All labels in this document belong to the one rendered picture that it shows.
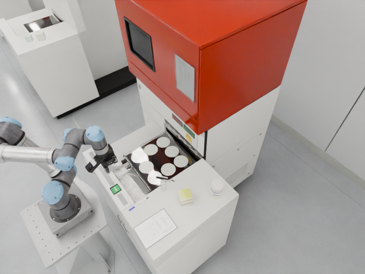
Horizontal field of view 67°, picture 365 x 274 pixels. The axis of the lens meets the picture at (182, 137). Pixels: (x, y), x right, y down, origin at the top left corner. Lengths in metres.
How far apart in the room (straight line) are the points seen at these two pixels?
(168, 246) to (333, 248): 1.69
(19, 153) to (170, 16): 0.96
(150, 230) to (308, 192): 1.86
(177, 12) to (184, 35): 0.22
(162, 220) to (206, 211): 0.26
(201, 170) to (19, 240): 1.89
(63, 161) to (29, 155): 0.18
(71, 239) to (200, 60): 1.29
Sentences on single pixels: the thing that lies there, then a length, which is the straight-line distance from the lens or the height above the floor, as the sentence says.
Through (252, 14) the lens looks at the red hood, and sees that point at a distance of 1.49.
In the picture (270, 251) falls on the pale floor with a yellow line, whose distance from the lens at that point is 2.67.
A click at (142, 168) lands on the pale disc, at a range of 1.90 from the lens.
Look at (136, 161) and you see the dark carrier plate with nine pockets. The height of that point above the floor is 0.90.
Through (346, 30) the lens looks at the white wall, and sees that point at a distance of 2.62.
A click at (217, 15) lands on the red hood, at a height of 1.82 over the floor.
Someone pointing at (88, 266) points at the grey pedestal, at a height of 0.01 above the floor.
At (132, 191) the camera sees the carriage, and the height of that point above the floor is 0.88.
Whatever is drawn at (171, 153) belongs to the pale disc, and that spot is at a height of 0.90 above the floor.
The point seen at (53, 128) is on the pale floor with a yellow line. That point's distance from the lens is 3.70.
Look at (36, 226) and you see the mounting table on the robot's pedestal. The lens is 2.01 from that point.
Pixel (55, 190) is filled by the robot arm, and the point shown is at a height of 1.12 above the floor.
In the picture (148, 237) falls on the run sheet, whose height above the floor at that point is 0.97.
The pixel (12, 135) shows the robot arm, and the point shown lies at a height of 1.44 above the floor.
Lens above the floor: 2.46
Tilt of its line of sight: 50 degrees down
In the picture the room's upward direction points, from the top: 2 degrees counter-clockwise
